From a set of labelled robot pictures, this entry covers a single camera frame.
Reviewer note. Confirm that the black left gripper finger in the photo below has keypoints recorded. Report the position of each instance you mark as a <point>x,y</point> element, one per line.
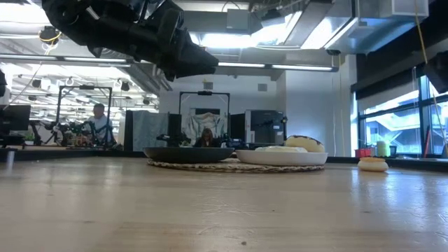
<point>197,59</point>
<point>189,73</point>

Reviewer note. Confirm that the chocolate iced sprinkled donut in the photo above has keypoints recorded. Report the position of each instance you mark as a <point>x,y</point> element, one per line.
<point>304,144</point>

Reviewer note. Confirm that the black background robot arm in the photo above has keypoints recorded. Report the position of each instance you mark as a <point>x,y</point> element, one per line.
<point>70,127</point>

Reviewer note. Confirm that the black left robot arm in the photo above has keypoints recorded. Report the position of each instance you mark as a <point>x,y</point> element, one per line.
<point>105,24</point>

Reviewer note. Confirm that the ceiling light strip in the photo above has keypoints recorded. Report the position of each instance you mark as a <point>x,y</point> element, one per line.
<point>245,65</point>
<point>94,60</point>

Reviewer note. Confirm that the light hanging cloth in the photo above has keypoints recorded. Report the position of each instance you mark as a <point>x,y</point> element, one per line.
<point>204,122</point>

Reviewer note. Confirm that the person sitting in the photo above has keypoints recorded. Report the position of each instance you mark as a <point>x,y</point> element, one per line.
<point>207,138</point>

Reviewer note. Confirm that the grey partition panel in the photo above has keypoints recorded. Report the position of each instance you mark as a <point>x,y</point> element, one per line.
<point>147,129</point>

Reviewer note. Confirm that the black round plate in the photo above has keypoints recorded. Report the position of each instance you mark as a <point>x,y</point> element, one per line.
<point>189,155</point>

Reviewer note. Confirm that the dark grey cabinet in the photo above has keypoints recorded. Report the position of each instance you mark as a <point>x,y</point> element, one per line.
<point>264,126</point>

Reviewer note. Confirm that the person standing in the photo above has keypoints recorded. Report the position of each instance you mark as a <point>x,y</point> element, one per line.
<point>99,122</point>

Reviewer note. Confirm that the round woven placemat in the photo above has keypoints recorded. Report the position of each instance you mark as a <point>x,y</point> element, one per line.
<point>227,168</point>

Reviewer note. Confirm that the white round plate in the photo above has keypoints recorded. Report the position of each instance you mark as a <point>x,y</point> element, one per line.
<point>280,158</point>

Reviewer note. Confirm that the black monitor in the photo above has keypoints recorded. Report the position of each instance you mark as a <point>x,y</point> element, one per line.
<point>15,117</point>

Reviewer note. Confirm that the red container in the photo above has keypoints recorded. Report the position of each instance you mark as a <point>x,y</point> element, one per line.
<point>363,153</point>

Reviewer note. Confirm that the small orange donut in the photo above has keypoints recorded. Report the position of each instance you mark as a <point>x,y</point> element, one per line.
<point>372,165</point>

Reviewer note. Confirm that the pale green cylinder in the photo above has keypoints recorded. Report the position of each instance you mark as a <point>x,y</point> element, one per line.
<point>382,148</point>

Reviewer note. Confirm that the dark cup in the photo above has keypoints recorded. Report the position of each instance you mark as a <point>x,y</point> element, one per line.
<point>393,151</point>

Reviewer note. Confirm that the grey square wall vent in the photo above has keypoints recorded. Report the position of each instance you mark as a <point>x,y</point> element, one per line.
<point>262,87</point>
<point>208,85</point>

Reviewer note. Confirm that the black rig frame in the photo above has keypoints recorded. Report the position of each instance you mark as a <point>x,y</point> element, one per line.
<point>84,87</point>
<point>204,93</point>

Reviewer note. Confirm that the silver ceiling duct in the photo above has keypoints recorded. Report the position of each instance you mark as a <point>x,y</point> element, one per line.
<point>332,28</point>

